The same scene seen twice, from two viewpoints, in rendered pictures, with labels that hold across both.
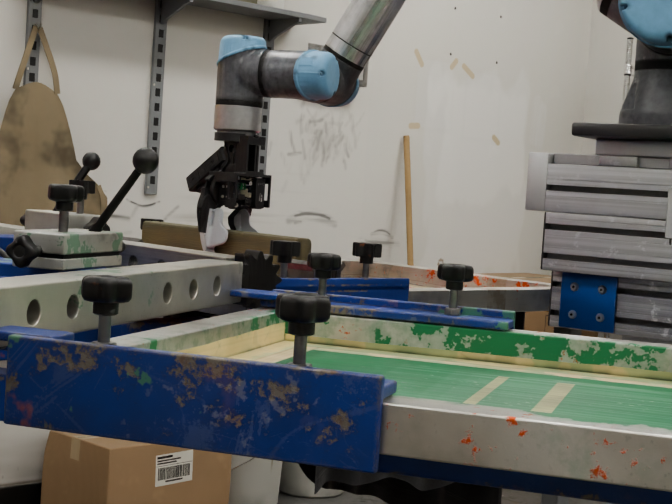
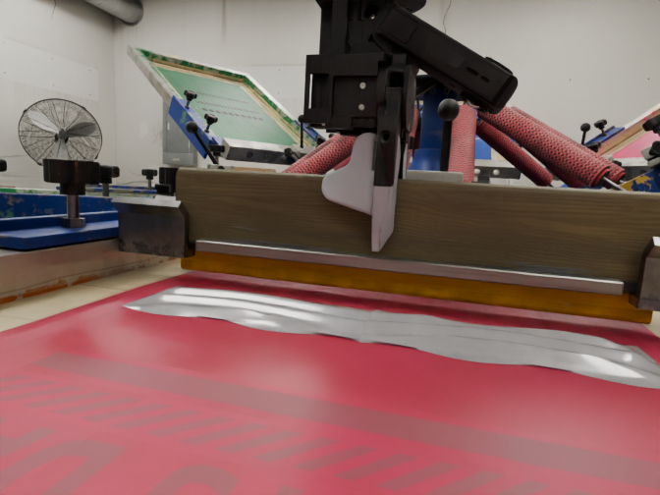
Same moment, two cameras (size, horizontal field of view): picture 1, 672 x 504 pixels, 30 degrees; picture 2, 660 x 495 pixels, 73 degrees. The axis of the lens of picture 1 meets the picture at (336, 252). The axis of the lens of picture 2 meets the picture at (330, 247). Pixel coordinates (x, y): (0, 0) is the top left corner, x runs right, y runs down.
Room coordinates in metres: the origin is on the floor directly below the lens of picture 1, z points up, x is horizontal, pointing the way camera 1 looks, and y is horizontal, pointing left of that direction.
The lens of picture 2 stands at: (2.31, -0.06, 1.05)
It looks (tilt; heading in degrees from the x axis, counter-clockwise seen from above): 8 degrees down; 148
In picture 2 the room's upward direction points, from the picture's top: 3 degrees clockwise
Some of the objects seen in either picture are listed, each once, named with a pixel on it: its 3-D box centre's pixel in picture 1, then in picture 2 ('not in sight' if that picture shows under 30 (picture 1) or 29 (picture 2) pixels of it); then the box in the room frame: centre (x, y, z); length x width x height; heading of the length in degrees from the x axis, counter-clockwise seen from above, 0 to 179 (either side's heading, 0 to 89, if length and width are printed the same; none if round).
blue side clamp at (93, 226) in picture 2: (323, 300); (134, 244); (1.80, 0.01, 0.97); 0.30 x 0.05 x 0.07; 133
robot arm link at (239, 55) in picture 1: (242, 71); not in sight; (2.00, 0.17, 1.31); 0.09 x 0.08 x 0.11; 69
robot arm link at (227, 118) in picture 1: (239, 121); not in sight; (2.01, 0.17, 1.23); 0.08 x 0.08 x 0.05
